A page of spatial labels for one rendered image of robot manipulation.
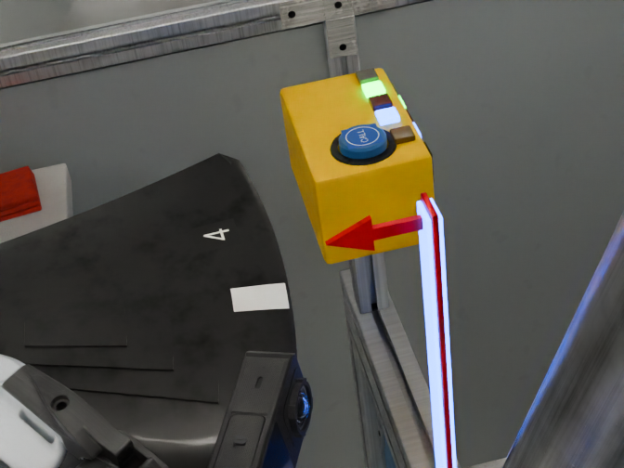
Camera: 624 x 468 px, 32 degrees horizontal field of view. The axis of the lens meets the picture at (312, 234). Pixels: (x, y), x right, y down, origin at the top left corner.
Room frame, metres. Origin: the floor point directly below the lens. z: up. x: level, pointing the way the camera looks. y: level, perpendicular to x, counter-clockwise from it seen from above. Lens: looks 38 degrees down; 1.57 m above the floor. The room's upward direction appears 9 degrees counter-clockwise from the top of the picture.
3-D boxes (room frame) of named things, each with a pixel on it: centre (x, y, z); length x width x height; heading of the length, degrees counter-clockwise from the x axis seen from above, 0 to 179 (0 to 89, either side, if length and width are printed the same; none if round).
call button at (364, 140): (0.74, -0.05, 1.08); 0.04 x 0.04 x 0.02
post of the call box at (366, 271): (0.79, -0.05, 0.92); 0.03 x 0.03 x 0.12; 7
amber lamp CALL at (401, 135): (0.75, -0.09, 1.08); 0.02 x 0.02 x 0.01; 7
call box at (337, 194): (0.79, -0.05, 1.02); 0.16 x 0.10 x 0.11; 7
